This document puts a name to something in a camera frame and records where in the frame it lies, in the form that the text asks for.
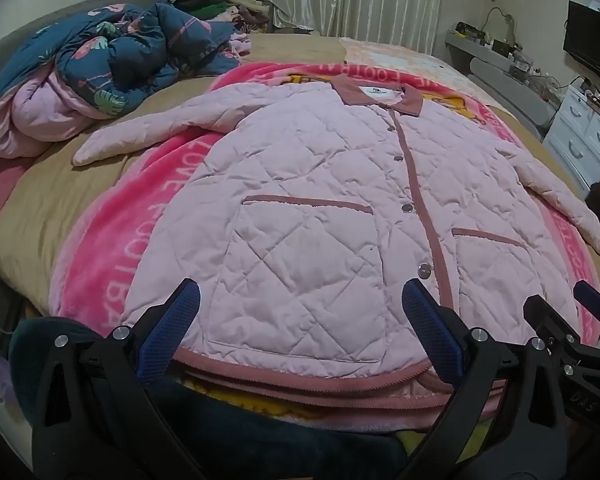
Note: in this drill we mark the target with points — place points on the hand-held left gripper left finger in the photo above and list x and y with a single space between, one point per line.
172 330

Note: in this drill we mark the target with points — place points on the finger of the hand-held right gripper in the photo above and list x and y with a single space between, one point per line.
595 299
547 316

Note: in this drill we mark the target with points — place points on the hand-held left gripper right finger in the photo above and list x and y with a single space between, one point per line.
430 332

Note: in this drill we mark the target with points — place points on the pink quilted jacket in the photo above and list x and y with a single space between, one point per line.
305 210

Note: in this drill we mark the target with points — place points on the pile of mixed clothes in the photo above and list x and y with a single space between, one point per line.
205 7

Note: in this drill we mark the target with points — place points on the pink printed blanket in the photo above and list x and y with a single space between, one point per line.
130 220

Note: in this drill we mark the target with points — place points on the person's yellow-green top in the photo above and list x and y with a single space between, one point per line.
460 447

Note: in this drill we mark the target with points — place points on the person's dark teal pants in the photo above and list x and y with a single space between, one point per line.
280 442

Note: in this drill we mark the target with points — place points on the white drawer cabinet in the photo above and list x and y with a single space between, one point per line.
580 130

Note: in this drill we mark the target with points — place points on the bed with tan sheet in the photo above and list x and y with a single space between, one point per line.
45 195

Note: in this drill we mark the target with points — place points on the dusty pink cloth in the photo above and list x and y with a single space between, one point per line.
0 185

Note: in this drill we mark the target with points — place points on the clutter of small electronics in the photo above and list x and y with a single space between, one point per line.
520 57

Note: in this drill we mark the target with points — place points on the black flat screen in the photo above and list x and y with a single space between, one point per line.
590 40

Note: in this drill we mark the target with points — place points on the blue floral duvet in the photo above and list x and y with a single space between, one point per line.
120 55

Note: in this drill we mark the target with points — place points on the grey desk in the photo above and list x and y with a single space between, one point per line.
460 42

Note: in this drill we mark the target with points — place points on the grey headboard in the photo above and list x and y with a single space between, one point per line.
55 15

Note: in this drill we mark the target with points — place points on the white curtain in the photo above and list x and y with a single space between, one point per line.
355 0

